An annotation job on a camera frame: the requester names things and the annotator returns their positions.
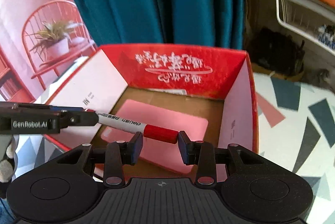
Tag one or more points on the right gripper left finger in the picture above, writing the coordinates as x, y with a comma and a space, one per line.
121, 153

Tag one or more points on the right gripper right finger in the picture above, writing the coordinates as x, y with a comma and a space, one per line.
201, 154

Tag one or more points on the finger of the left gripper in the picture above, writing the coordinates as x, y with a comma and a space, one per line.
75, 116

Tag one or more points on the pink power bank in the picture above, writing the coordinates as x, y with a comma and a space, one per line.
165, 155

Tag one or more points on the red capped white marker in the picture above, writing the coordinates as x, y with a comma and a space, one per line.
131, 126

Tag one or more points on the pink room backdrop poster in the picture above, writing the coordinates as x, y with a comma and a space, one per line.
40, 40

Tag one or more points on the gloved left hand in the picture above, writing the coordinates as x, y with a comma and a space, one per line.
9, 159

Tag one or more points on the red strawberry cardboard box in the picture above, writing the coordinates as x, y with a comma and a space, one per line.
207, 92

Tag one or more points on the geometric patterned tablecloth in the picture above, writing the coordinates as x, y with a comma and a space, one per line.
289, 123

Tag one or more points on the dark metal desk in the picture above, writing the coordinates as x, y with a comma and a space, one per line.
318, 65

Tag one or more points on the white wire basket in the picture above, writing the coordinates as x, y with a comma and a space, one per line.
305, 17

